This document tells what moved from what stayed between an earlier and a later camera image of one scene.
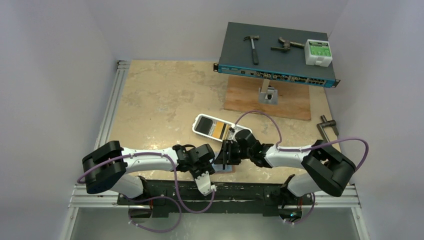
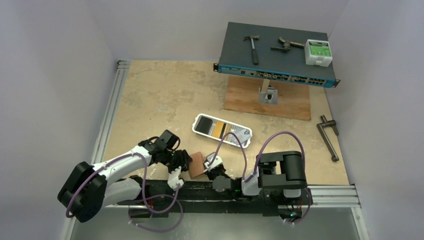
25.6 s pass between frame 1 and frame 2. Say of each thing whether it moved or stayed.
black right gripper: moved
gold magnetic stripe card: stayed
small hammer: stayed
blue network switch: stayed
